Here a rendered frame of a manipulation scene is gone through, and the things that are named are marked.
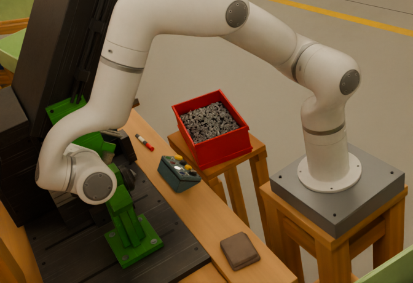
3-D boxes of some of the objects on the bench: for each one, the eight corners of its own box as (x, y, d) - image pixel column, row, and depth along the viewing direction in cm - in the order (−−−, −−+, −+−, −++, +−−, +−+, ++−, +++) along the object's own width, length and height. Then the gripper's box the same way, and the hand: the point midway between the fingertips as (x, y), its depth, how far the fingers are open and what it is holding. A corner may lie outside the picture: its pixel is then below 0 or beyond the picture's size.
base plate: (90, 107, 217) (88, 103, 216) (212, 261, 132) (210, 256, 131) (-3, 149, 204) (-4, 145, 203) (67, 349, 119) (64, 344, 118)
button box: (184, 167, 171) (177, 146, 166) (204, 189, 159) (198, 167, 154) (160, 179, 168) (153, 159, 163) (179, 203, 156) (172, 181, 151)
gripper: (42, 171, 109) (34, 152, 126) (109, 191, 117) (93, 170, 133) (55, 141, 109) (45, 125, 125) (121, 162, 117) (103, 145, 133)
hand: (71, 151), depth 127 cm, fingers open, 3 cm apart
